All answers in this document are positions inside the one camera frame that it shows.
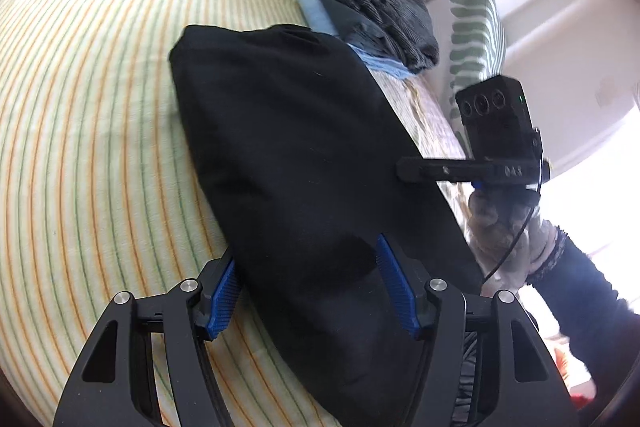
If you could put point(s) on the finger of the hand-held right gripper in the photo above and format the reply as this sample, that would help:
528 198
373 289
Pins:
440 169

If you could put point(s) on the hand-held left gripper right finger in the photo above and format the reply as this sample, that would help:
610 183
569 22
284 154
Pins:
397 287

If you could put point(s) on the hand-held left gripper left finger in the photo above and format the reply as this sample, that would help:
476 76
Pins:
222 302

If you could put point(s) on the black pants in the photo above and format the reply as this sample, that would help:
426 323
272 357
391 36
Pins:
290 147

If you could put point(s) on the person's right forearm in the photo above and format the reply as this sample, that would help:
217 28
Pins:
585 302

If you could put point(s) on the person's right hand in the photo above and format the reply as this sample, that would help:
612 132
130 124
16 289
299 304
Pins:
500 242

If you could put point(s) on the green striped pillow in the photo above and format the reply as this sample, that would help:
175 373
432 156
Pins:
472 32

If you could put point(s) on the person's grey striped clothing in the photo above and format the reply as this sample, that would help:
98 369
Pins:
467 367

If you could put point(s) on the dark folded garment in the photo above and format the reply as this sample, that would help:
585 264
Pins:
380 2

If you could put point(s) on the yellow striped bed sheet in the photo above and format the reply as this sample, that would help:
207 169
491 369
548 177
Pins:
100 132

